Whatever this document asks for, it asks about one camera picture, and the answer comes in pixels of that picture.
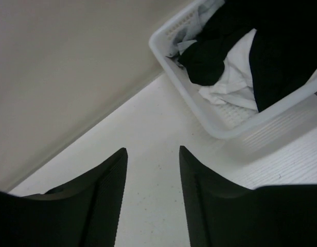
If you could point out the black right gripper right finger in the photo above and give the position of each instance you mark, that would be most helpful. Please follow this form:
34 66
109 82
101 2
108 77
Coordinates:
222 213

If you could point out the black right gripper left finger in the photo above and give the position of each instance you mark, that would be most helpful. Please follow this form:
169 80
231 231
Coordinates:
82 212

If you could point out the black tank top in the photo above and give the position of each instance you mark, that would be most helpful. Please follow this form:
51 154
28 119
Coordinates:
283 53

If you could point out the white tank top in basket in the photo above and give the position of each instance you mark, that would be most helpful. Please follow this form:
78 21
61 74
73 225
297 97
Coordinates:
235 85

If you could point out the grey tank top in basket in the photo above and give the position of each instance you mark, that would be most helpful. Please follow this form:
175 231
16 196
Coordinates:
194 25

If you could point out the white plastic laundry basket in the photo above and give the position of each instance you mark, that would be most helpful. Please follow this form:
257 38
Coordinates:
222 122

